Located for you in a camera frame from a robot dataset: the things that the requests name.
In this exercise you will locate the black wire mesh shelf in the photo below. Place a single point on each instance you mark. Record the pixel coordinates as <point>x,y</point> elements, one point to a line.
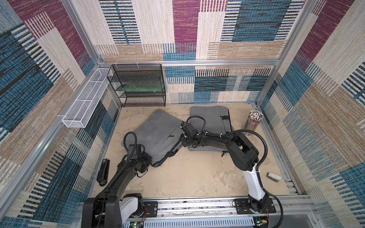
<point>123,74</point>

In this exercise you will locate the black stapler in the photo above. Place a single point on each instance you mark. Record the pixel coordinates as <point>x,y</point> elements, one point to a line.
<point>102,176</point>

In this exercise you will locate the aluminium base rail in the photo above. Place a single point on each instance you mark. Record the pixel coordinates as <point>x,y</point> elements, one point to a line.
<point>298,212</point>

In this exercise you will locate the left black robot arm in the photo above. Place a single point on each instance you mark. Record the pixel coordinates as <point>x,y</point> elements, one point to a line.
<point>110,209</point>

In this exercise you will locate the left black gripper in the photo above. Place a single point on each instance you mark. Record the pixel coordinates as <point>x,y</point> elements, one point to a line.
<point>148,158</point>

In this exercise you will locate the white wire mesh basket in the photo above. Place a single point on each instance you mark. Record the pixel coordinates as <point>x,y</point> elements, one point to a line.
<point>85,104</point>

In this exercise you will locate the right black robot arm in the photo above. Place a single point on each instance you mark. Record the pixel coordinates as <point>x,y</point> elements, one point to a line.
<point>243,153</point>

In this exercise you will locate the white eraser block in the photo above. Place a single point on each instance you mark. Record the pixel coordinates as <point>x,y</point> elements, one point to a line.
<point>274,177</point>

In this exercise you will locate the cup of pencils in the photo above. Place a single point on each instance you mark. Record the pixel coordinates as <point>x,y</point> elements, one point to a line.
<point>254,119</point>

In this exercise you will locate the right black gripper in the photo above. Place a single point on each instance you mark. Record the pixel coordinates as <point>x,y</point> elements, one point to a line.
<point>185,137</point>

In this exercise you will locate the green tray on shelf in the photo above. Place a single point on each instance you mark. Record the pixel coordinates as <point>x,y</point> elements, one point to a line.
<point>141,87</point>

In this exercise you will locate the grey laptop bag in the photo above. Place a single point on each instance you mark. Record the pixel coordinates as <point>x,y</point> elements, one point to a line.
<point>218,121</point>
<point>160,135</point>

